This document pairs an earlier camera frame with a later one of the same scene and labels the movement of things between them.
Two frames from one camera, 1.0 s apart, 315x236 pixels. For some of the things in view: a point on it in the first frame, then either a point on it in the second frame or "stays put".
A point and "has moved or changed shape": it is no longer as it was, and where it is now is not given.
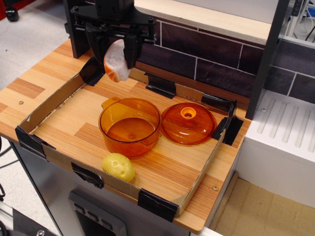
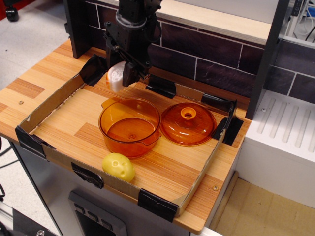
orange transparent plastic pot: (130, 126) stays put
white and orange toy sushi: (115, 64) has moved or changed shape
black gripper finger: (133, 48) to (130, 74)
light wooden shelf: (232, 25) stays put
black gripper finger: (99, 41) to (113, 57)
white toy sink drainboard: (278, 151) stays put
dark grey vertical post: (278, 11) stays put
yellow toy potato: (118, 164) stays put
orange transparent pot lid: (188, 124) stays put
